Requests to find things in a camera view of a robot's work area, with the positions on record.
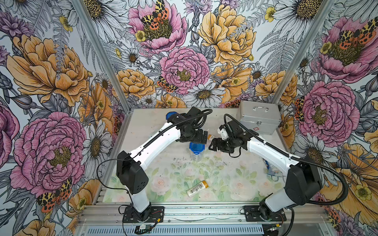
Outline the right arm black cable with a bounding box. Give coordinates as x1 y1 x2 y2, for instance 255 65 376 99
223 113 349 206

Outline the silver metal case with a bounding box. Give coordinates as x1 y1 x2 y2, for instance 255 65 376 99
236 101 282 135

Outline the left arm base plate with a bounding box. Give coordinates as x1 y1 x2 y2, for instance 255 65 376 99
122 206 165 223

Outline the clear plastic cup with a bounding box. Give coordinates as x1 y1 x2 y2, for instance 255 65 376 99
191 151 204 162

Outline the blue lid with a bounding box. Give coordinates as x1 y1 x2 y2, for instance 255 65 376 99
189 142 205 155
165 112 178 120

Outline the left aluminium frame post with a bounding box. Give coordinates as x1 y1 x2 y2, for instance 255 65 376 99
69 0 133 114

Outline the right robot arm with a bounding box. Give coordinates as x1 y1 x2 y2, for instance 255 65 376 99
209 114 322 221

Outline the right aluminium frame post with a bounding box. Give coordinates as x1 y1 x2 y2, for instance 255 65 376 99
271 0 337 104

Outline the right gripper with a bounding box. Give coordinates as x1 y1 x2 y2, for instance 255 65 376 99
209 136 238 154

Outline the aluminium frame post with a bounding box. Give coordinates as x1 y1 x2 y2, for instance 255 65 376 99
69 0 133 114
271 0 337 104

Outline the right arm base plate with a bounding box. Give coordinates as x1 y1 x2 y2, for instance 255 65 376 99
242 205 287 222

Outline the aluminium front rail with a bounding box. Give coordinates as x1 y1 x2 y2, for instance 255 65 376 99
74 202 336 236

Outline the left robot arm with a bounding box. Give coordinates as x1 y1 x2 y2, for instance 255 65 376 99
116 107 213 222

